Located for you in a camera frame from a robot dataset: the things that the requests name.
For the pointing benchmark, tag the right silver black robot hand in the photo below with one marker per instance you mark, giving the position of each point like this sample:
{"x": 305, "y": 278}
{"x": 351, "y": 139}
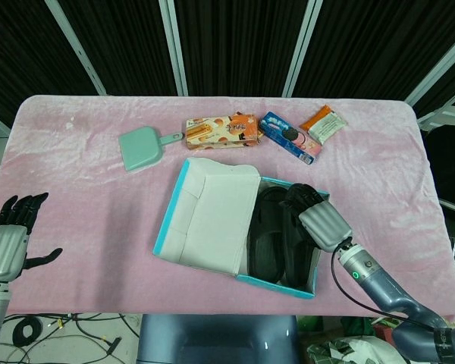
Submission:
{"x": 324, "y": 225}

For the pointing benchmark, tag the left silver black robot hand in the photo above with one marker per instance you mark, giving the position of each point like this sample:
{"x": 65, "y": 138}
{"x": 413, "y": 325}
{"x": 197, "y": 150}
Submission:
{"x": 4, "y": 246}

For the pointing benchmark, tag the black rubber slipper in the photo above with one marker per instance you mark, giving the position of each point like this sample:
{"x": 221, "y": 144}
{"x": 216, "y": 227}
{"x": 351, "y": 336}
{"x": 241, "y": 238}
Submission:
{"x": 267, "y": 242}
{"x": 299, "y": 258}

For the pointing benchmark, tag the teal cardboard shoe box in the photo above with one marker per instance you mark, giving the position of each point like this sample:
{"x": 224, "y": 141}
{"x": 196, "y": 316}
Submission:
{"x": 216, "y": 216}

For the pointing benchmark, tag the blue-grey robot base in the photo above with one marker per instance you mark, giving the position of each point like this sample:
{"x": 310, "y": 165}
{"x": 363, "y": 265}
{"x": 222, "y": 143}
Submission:
{"x": 216, "y": 337}

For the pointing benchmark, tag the blue cookie package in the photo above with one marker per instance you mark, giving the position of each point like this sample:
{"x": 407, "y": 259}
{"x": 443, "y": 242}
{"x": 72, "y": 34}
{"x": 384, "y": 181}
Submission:
{"x": 288, "y": 136}

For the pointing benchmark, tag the orange biscuit box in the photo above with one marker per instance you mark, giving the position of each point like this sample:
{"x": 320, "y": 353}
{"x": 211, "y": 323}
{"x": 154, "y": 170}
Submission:
{"x": 220, "y": 129}

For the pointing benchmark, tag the pink velvet tablecloth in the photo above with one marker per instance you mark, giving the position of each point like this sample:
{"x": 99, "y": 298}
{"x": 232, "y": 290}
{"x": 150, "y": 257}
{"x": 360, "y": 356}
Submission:
{"x": 79, "y": 189}

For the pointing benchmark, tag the green plastic bag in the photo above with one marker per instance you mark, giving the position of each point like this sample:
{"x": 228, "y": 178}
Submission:
{"x": 311, "y": 324}

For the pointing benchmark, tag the orange white wipes packet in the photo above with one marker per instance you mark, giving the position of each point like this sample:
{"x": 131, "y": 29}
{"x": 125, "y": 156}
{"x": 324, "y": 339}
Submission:
{"x": 324, "y": 125}

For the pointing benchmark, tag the dark green cloth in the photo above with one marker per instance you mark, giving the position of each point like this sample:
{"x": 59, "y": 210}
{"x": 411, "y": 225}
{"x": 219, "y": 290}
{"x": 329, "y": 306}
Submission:
{"x": 356, "y": 326}

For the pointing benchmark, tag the white plastic bag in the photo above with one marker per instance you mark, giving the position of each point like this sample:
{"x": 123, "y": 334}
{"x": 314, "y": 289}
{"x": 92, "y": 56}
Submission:
{"x": 364, "y": 345}

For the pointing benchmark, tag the mint green plastic dustpan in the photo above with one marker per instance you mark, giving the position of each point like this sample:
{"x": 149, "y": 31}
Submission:
{"x": 142, "y": 149}

